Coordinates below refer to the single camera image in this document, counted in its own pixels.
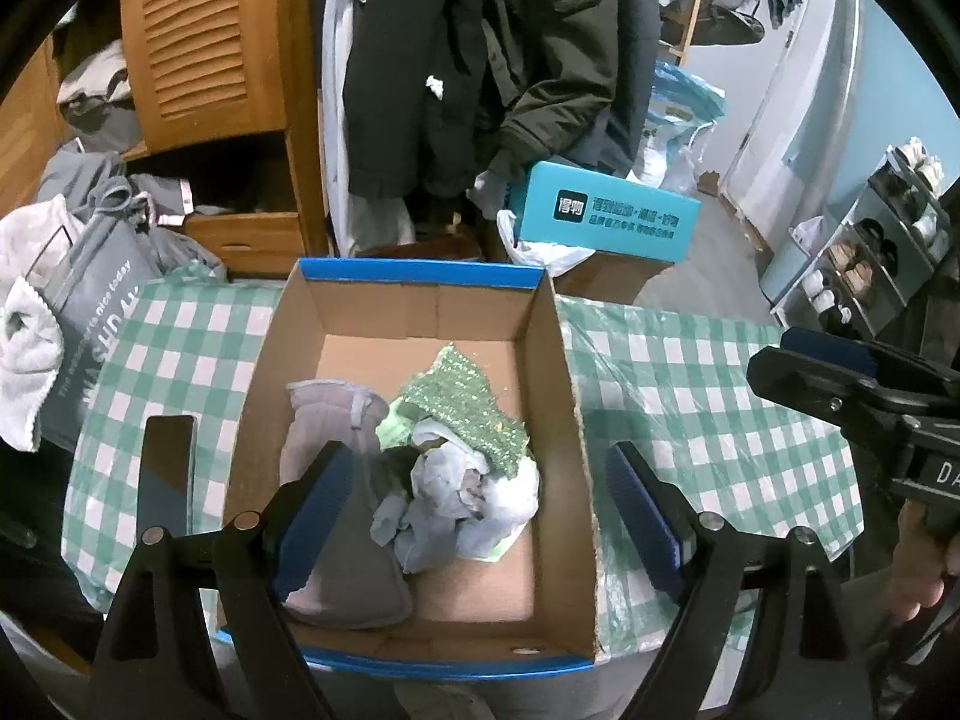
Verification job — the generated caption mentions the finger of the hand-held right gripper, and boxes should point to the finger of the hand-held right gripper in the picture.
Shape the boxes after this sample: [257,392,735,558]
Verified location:
[780,326,882,380]
[746,346,912,421]

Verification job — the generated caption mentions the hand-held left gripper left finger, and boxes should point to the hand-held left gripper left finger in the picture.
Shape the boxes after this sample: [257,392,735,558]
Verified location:
[90,415,355,720]

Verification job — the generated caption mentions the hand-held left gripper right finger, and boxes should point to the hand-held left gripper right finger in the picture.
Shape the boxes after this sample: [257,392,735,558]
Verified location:
[604,441,875,720]

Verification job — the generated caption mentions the grey cloth pouch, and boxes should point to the grey cloth pouch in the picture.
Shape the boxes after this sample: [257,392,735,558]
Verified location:
[279,379,415,629]

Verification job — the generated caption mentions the pale blue cloth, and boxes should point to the pale blue cloth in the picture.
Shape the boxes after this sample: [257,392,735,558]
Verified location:
[371,420,496,575]

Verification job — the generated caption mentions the white socks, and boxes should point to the white socks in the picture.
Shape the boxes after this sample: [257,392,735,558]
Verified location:
[412,442,542,560]

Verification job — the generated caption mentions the blue cardboard box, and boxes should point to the blue cardboard box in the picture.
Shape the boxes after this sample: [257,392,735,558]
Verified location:
[220,256,601,683]

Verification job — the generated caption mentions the green glitter sponge cloth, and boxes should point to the green glitter sponge cloth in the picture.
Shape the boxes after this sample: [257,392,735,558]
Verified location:
[397,343,530,479]

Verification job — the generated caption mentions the person's right hand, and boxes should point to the person's right hand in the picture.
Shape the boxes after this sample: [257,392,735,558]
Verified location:
[889,502,960,623]

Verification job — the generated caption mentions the pale blue bin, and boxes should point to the pale blue bin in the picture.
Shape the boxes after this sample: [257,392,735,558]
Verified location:
[757,217,822,308]

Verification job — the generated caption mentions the group of shoes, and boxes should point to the group of shoes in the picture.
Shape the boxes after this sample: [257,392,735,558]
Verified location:
[799,136,950,323]

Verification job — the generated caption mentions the green checked tablecloth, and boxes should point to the green checked tablecloth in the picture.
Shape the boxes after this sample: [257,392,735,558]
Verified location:
[60,277,863,661]

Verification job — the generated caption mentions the grey shoe rack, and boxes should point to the grey shoe rack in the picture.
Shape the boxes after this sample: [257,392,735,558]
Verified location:
[769,139,953,338]

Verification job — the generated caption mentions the brown cardboard box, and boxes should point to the brown cardboard box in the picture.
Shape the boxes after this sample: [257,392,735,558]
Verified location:
[555,251,676,305]

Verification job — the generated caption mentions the blue white plastic bag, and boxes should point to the blue white plastic bag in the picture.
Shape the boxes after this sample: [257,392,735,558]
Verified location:
[637,60,728,192]

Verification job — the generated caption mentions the grey printed tote bag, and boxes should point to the grey printed tote bag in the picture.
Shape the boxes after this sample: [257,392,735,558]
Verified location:
[52,217,162,451]

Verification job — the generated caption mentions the teal cardboard box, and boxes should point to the teal cardboard box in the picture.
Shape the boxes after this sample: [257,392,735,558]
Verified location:
[510,161,702,265]

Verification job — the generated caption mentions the white towel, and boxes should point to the white towel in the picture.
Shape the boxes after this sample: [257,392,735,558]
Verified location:
[0,195,87,452]

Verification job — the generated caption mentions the dark blue hanging garment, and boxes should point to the dark blue hanging garment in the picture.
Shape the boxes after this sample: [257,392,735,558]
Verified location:
[592,0,661,173]

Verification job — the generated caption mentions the wooden shelf rack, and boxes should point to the wooden shelf rack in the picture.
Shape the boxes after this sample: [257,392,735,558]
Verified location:
[652,0,713,65]

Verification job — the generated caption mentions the white hanging garment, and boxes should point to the white hanging garment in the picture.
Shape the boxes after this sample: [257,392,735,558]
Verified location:
[319,0,417,256]

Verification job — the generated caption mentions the olive green hanging jacket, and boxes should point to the olive green hanging jacket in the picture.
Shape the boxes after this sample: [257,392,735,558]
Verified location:
[480,0,620,173]

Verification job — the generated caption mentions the grey hoodie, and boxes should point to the grey hoodie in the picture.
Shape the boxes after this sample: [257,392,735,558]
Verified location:
[34,150,226,278]

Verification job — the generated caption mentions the black hanging coat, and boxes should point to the black hanging coat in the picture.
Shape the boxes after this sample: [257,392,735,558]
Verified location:
[341,0,511,200]

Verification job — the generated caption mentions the grey folded clothes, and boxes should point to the grey folded clothes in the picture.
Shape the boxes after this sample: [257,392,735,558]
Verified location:
[56,37,143,155]

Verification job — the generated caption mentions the wooden louvred cabinet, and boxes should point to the wooden louvred cabinet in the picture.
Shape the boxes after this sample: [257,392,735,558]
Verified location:
[0,0,331,278]

